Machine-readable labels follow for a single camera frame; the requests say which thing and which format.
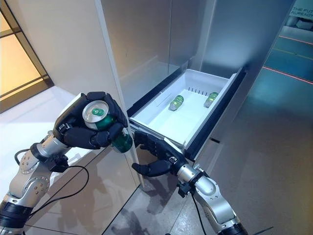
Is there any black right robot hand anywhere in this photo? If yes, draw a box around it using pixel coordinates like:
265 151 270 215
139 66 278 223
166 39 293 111
132 131 189 177

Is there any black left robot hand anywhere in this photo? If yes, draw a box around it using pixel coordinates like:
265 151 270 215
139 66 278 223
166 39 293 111
52 91 129 150

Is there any green beer can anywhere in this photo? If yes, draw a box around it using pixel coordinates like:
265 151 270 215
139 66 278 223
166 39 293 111
82 99 134 154

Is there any white fridge drawer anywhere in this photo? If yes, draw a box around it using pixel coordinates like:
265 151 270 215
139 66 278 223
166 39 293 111
127 66 246 162

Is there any stainless steel fridge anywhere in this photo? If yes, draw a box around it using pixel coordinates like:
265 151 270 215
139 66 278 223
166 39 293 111
100 0 301 187

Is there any green can with white end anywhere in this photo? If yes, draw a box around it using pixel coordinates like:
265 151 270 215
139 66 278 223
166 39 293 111
169 94 184 111
203 92 219 108

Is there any tall white cabinet panel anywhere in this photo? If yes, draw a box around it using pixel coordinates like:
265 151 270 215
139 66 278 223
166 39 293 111
14 0 145 187

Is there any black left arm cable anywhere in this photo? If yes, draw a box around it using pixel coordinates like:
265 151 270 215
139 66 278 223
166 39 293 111
14 149 90 218

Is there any amber window with dark frame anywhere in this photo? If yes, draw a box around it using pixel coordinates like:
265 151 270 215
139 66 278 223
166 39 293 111
0 0 56 101

